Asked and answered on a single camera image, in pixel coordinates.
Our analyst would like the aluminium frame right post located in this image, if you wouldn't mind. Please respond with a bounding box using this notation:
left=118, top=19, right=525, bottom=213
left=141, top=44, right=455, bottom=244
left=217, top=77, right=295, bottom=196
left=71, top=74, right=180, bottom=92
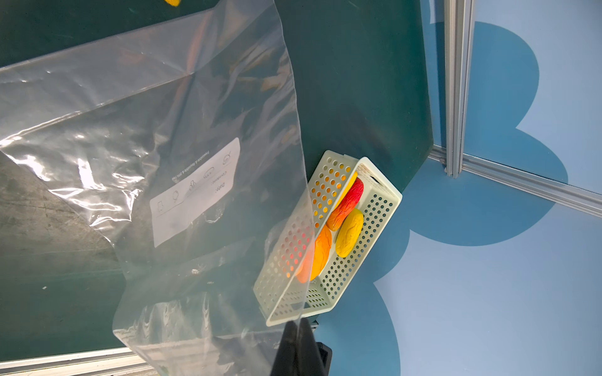
left=444, top=0, right=475, bottom=178

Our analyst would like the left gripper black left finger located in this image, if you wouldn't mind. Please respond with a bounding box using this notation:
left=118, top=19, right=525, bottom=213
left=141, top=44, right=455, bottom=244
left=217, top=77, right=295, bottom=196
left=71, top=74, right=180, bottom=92
left=270, top=321, right=300, bottom=376

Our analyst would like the clear zip-top bag blue zipper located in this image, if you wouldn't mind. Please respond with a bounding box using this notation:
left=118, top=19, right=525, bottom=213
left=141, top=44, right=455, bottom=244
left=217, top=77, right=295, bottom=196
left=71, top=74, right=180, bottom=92
left=1, top=1, right=314, bottom=375

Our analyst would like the yellow mango right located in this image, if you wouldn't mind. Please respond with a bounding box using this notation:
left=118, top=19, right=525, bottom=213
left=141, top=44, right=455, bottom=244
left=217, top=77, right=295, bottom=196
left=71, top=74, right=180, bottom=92
left=335, top=208, right=364, bottom=258

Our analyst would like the large orange mango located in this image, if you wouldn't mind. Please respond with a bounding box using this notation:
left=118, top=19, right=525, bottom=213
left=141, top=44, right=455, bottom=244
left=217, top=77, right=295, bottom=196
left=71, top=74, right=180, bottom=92
left=296, top=227, right=332, bottom=284

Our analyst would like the red orange mango top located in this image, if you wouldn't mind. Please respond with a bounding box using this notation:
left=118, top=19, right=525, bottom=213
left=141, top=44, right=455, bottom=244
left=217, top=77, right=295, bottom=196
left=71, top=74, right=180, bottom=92
left=327, top=178, right=364, bottom=231

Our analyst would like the pale green perforated plastic basket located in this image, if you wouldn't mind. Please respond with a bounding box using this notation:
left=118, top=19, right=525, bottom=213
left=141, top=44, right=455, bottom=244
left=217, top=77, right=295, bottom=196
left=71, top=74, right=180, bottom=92
left=253, top=150, right=402, bottom=327

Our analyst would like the aluminium frame back bar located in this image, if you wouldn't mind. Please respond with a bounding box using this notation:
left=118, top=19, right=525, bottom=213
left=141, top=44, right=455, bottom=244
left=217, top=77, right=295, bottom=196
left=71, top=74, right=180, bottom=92
left=427, top=143, right=602, bottom=219

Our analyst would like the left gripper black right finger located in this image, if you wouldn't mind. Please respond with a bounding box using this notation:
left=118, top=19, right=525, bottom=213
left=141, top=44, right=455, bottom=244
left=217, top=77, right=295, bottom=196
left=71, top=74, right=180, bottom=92
left=299, top=318, right=332, bottom=376

